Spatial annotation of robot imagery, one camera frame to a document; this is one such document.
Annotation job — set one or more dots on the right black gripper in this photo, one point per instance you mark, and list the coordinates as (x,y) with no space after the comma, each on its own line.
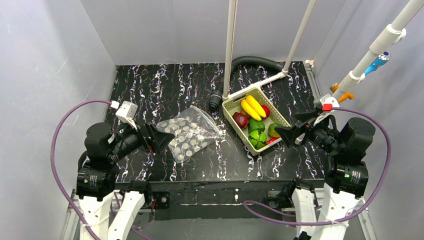
(305,129)

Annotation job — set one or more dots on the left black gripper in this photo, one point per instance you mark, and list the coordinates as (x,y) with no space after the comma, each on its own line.
(144,136)

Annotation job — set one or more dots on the green yellow fake lemon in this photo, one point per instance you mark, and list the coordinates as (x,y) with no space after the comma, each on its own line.
(271,130)

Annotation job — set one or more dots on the red fake chili pepper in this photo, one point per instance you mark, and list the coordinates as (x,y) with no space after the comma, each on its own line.
(272,140)

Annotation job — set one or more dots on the red fake apple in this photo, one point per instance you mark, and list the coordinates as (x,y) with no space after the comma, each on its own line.
(266,110)

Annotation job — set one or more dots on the clear zip top bag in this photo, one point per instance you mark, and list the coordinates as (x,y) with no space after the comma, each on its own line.
(194,130)

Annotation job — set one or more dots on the yellow fake banana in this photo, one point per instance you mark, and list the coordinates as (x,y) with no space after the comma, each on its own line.
(252,107)

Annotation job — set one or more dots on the dark red fake fruit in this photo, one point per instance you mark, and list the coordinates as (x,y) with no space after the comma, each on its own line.
(241,120)

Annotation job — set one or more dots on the brown fake potato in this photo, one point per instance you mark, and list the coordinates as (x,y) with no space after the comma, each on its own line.
(244,113)

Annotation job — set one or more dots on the green fake pepper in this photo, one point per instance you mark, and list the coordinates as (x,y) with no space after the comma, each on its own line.
(255,125)

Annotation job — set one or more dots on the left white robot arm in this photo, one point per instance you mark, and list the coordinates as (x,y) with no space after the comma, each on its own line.
(97,174)

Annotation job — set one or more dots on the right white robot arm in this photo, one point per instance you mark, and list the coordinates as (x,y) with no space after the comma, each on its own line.
(345,173)

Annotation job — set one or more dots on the light green plastic basket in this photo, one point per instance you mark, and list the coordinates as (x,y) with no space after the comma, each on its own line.
(232,105)

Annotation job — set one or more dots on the white pvc pipe right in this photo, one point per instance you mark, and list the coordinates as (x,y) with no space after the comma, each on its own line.
(390,35)

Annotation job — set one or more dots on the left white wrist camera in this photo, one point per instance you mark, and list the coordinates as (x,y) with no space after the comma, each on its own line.
(126,112)

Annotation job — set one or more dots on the aluminium frame rail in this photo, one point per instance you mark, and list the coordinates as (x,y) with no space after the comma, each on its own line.
(213,200)

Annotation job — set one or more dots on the white pvc pipe frame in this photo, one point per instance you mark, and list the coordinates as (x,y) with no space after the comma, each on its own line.
(275,29)

